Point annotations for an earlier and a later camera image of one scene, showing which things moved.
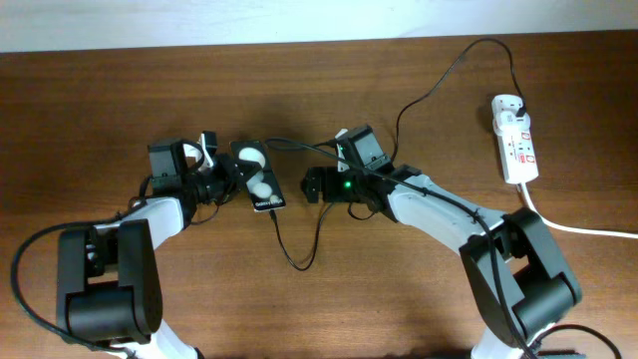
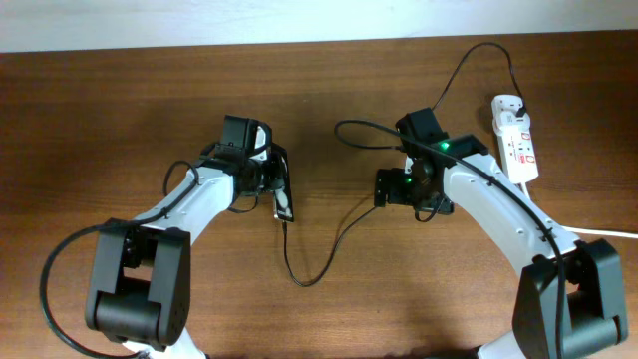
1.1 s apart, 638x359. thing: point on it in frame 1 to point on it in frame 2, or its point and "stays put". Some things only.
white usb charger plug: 504,111 stays put
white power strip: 518,156 stays put
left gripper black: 228,171 to 275,179
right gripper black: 331,191 to 395,192
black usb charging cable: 394,146 to 374,208
